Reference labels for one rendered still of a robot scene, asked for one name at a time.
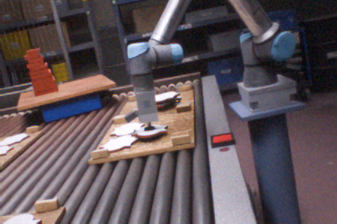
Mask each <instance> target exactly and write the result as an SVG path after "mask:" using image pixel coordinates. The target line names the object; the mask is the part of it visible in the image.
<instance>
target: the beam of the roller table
mask: <svg viewBox="0 0 337 224"><path fill-rule="evenodd" d="M201 80H202V91H203V103H204V109H205V127H206V134H207V139H208V157H209V163H210V169H211V187H212V193H213V205H214V216H215V224H258V222H257V219H256V214H255V213H254V209H253V205H252V203H251V200H250V195H249V192H248V188H247V185H246V181H245V178H244V175H243V171H242V169H241V163H240V161H239V158H238V153H237V151H236V146H235V144H233V145H230V146H226V147H228V148H229V150H228V151H226V152H220V149H222V148H224V147H216V148H213V149H212V148H211V137H210V136H212V135H218V134H226V133H229V132H231V128H230V126H229V121H228V119H227V116H226V111H225V108H224V106H223V101H222V98H221V94H220V90H219V89H218V85H217V81H216V77H215V75H211V76H207V77H202V78H201Z"/></svg>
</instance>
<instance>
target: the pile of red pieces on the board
mask: <svg viewBox="0 0 337 224"><path fill-rule="evenodd" d="M40 52H41V51H40V49H39V48H38V49H34V50H28V51H27V53H28V55H25V59H26V60H28V61H29V62H28V63H27V68H29V69H30V71H29V76H30V77H31V82H32V85H33V90H34V93H35V97H36V96H39V95H45V94H48V93H53V92H58V88H57V85H56V80H55V78H54V76H53V75H52V73H51V71H50V69H48V65H47V63H46V62H43V60H44V58H43V55H42V56H40V55H39V53H40Z"/></svg>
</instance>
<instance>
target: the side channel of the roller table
mask: <svg viewBox="0 0 337 224"><path fill-rule="evenodd" d="M188 80H189V81H190V82H191V83H192V82H193V81H194V80H200V81H201V85H202V80H201V76H200V72H198V73H192V74H186V75H180V76H177V77H167V78H164V79H161V80H155V81H154V87H157V88H160V87H161V86H167V88H168V87H169V86H170V84H174V85H175V86H177V84H178V83H183V85H185V83H186V82H187V81H188ZM133 89H134V88H133V87H132V85H130V86H122V87H118V88H111V89H106V90H99V98H104V97H105V96H107V95H108V96H110V97H111V96H113V95H120V94H121V93H126V94H128V93H129V92H134V90H133ZM36 109H41V108H40V107H39V106H36V107H32V108H27V109H25V110H17V106H16V107H10V108H4V109H1V110H0V116H5V115H11V114H19V113H20V112H26V111H28V110H36Z"/></svg>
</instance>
